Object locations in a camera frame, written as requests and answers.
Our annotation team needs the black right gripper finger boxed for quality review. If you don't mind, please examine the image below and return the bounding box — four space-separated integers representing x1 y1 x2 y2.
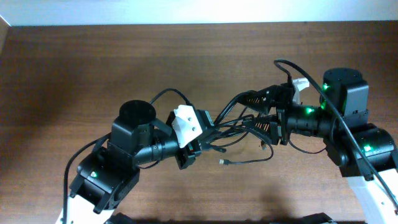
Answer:
243 115 279 137
238 85 279 114

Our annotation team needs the thin black USB cable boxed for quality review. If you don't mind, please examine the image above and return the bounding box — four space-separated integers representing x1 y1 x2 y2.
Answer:
218 124 275 166

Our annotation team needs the thick black cable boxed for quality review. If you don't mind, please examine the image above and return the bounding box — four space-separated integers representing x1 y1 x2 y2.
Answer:
200 90 274 153

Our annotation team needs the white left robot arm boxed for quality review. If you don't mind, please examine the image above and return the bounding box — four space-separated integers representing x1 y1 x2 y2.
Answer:
59 100 214 223

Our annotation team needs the black right camera cable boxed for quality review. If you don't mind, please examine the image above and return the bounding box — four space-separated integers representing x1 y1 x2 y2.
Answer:
273 58 398 209

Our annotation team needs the black camera cable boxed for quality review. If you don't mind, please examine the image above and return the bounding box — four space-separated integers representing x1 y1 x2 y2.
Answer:
273 58 398 209
62 88 195 224

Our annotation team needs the black left camera cable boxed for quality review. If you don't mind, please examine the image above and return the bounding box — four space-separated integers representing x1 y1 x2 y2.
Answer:
62 88 195 224

